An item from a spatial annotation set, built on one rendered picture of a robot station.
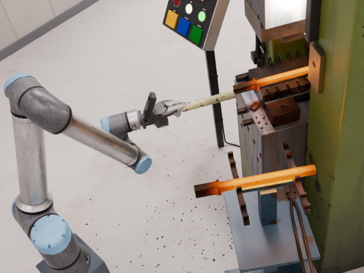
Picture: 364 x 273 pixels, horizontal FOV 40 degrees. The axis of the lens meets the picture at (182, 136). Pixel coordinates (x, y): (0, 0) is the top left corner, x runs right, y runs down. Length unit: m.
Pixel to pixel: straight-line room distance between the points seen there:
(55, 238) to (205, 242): 1.09
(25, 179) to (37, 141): 0.19
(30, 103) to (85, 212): 1.53
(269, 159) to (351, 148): 0.44
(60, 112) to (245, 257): 0.86
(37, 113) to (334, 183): 1.16
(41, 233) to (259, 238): 0.85
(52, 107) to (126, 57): 2.45
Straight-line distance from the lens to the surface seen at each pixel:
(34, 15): 4.63
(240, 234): 1.99
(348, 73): 1.65
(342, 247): 2.55
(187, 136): 3.38
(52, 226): 2.07
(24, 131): 1.89
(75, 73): 4.14
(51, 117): 1.73
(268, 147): 2.17
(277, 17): 1.87
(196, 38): 2.49
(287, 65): 2.30
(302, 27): 2.01
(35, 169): 2.00
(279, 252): 1.95
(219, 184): 1.79
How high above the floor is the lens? 2.47
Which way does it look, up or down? 47 degrees down
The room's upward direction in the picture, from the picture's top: 12 degrees counter-clockwise
